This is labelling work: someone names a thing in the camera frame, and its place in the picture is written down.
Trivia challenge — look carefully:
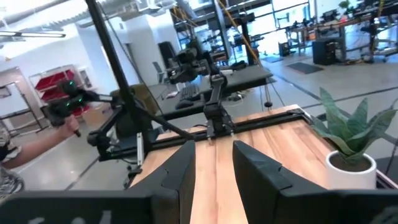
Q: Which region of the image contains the person's left hand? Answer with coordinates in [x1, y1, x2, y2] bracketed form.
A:
[57, 114, 81, 140]

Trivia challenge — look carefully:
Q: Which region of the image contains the black aluminium table frame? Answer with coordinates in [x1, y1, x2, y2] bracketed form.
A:
[84, 0, 398, 190]

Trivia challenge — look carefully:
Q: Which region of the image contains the black frame clamp lever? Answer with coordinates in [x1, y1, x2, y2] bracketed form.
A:
[123, 166, 143, 189]

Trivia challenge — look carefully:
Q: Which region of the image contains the shelf with red bins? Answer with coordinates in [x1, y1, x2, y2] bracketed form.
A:
[29, 64, 94, 118]

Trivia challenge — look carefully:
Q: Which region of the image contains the black desk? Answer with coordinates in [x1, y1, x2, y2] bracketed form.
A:
[157, 64, 274, 121]

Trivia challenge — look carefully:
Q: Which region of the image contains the black keyboard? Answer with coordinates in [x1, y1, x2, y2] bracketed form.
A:
[179, 83, 201, 102]

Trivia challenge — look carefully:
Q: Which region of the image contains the black left leader handle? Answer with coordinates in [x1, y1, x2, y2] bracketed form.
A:
[46, 80, 113, 138]

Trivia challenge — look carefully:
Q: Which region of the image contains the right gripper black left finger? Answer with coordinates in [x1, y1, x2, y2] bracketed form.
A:
[128, 139, 197, 224]

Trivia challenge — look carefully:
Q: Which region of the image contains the distant wooden workbench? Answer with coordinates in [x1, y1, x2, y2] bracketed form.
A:
[287, 15, 398, 57]

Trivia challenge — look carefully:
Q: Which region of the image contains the person's left forearm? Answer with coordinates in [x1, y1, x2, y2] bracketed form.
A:
[0, 124, 68, 170]

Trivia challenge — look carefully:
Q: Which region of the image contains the potted plant in white pot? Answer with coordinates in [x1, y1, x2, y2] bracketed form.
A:
[310, 86, 398, 190]

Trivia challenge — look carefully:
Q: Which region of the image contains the dark floor mat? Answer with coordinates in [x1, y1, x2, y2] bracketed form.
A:
[285, 61, 325, 75]

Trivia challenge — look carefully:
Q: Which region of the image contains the person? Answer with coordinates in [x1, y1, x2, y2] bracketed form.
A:
[0, 127, 25, 203]

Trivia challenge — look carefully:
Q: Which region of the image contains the black computer mouse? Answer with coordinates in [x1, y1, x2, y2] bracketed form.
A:
[174, 99, 195, 111]

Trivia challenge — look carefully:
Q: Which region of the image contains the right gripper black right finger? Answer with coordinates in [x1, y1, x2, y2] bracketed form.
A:
[231, 139, 328, 224]

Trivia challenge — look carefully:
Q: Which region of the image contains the long ceiling light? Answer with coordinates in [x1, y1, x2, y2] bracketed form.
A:
[0, 30, 67, 40]

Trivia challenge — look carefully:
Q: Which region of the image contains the black round foot on pole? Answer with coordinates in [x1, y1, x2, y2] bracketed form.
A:
[259, 82, 274, 109]

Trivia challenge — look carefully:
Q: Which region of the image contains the grey office chair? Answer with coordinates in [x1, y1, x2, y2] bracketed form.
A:
[151, 60, 169, 85]

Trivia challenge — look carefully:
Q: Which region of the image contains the black cabinet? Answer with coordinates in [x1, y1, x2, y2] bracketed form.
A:
[312, 37, 346, 66]

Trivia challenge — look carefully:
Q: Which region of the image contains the tan chair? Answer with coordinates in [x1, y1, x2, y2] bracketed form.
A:
[109, 83, 160, 139]

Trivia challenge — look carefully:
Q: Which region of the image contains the silver aluminium bracket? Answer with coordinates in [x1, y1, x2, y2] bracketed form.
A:
[136, 132, 146, 166]

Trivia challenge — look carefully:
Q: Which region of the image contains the yellow hanging cable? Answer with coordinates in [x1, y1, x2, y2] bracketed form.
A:
[216, 0, 261, 65]

